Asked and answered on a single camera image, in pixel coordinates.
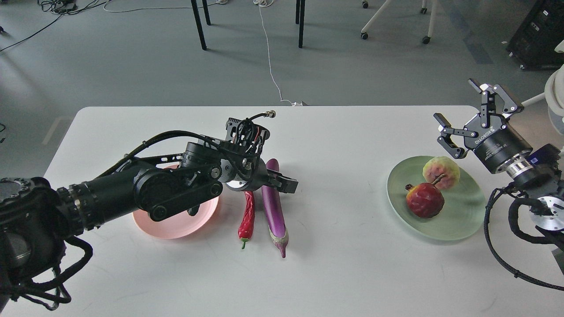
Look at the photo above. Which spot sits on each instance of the red chili pepper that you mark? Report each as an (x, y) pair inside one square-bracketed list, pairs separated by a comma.
[(246, 227)]

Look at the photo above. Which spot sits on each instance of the red pomegranate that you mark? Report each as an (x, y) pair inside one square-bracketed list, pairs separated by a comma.
[(424, 200)]

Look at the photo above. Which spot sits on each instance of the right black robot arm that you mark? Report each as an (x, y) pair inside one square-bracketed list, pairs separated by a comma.
[(536, 213)]

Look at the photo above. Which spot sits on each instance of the white office chair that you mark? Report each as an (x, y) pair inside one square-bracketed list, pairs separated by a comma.
[(554, 96)]

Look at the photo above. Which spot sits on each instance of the white chair base with casters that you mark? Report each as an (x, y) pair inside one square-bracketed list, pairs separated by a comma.
[(381, 14)]

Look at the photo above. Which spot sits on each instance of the purple eggplant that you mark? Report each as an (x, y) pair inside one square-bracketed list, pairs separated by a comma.
[(275, 218)]

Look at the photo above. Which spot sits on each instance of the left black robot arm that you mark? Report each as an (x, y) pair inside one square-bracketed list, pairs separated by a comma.
[(172, 172)]

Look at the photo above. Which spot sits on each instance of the pink plate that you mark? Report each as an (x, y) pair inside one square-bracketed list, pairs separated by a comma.
[(178, 226)]

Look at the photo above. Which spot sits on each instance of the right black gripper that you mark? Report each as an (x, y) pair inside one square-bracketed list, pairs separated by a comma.
[(500, 143)]

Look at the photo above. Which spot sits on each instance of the light green plate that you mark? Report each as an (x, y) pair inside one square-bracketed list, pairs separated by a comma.
[(462, 214)]

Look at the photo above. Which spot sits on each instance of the black equipment case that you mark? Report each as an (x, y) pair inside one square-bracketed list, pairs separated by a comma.
[(534, 43)]

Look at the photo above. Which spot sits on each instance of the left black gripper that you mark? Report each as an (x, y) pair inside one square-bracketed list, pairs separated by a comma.
[(257, 177)]

